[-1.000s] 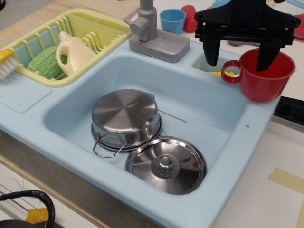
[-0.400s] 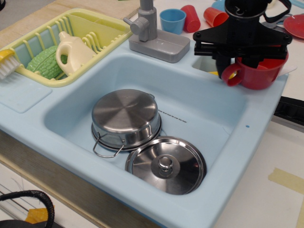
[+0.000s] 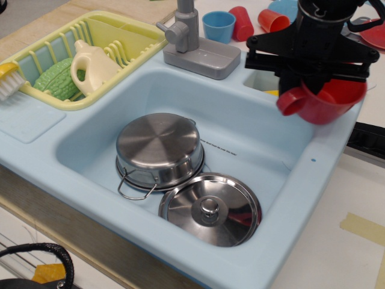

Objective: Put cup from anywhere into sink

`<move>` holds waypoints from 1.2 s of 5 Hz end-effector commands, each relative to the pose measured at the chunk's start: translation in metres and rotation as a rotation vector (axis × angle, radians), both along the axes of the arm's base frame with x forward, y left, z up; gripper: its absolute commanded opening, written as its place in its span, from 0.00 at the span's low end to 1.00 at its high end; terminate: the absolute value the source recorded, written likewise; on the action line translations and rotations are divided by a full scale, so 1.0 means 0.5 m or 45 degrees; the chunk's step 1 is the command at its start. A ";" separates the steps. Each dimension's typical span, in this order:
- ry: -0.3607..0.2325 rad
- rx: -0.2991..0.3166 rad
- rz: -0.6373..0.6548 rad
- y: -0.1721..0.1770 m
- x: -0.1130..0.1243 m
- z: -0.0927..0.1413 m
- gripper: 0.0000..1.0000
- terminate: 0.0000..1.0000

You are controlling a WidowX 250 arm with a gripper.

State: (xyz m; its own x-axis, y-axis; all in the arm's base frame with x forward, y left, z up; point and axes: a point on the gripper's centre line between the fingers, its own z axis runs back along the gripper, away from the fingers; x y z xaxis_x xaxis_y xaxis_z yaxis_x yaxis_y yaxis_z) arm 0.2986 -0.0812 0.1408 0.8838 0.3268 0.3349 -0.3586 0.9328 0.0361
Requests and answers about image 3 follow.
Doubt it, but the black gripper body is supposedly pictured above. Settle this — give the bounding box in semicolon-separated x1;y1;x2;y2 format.
245;25;380;82

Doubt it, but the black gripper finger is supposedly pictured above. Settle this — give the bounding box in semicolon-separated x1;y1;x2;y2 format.
279;71;301;95
301;75;331;94

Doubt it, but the red cup with handle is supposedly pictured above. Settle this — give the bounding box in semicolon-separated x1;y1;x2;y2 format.
276;79;368;125

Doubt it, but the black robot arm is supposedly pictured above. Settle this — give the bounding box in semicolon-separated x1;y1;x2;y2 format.
245;1;384;94

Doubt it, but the orange tumbler cup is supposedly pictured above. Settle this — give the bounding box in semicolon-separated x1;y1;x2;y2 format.
257;9;291;33

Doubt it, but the red tumbler cup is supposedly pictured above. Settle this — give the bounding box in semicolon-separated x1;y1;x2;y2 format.
229;6;254;42

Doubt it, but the blue plastic cup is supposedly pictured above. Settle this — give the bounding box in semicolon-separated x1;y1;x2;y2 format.
202;11;236;44

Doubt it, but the light blue toy sink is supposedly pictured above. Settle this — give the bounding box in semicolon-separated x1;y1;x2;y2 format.
1;53;361;288

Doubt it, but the yellow white toy knife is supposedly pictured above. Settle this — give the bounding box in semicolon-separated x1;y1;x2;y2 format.
265;90;279;96

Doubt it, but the blue plastic plate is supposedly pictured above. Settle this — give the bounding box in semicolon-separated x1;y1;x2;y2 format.
268;0;298;23

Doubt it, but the grey toy fork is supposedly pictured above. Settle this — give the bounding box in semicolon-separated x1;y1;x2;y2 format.
341;17;371;42

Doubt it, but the red plastic plate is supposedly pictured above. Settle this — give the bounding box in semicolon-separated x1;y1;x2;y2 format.
360;23;385;49

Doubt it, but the grey toy faucet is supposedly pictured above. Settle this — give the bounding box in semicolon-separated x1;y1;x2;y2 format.
156;1;241;80

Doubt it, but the steel pot upside down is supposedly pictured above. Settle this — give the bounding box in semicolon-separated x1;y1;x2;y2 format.
115;113;205;200

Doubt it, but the steel pot lid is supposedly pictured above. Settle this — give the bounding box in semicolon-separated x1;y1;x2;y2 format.
158;173;262;247

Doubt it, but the beige masking tape strip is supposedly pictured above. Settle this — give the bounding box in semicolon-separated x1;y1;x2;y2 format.
340;213;384;247

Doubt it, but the yellow dish rack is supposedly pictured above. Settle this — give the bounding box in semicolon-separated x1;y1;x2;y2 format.
4;11;167;111

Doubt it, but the cream detergent bottle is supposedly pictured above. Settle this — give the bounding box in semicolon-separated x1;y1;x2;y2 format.
70;40;122;96

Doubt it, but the green bumpy toy gourd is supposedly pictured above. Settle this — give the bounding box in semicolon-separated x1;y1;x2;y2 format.
33;58;81;101

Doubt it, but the yellow white dish brush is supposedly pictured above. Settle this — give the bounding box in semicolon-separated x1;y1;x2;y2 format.
0;63;25;101

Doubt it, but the yellow tape piece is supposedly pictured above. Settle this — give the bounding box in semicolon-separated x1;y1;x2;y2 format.
31;264;66;284

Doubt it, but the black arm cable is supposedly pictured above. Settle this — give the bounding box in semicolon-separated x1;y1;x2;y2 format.
347;0;385;33

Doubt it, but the black bracket at right edge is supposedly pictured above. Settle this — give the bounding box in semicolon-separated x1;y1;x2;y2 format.
347;122;384;159

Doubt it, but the black braided cable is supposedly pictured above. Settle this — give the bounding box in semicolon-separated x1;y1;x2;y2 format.
0;242;75;289

